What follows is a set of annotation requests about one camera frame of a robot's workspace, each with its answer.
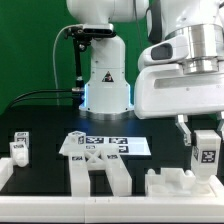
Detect white right fence rail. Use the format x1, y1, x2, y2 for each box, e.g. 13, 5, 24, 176
209, 175, 224, 198

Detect white front fence rail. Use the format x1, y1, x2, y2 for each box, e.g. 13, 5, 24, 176
0, 196, 224, 223

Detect white chair seat block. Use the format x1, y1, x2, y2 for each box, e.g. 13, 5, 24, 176
145, 168, 215, 197

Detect white long side rail front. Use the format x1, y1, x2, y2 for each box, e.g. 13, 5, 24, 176
69, 153, 90, 197

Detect white left fence block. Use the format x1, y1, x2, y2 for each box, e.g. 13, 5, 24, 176
0, 158, 13, 191

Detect black camera on stand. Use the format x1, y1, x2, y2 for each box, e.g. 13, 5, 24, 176
64, 25, 116, 88

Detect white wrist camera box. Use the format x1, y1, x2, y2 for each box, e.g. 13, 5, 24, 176
138, 35, 189, 71

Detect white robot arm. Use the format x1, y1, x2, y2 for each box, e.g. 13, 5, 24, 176
66, 0, 224, 145

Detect grey camera cable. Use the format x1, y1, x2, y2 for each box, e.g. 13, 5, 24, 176
52, 24, 81, 106

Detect white long side rail back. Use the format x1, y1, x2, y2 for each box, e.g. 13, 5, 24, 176
102, 152, 132, 197

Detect white long side rail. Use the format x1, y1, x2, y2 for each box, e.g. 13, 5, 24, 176
69, 153, 90, 197
102, 152, 132, 197

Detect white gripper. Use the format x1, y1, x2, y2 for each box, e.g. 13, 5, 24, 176
134, 64, 224, 146

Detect black base cables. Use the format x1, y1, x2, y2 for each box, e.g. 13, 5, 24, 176
6, 87, 84, 111

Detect white fence rail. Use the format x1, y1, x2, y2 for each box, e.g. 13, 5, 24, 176
209, 175, 224, 198
0, 196, 224, 223

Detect white flat back panel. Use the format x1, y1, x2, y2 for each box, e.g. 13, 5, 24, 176
59, 136, 151, 156

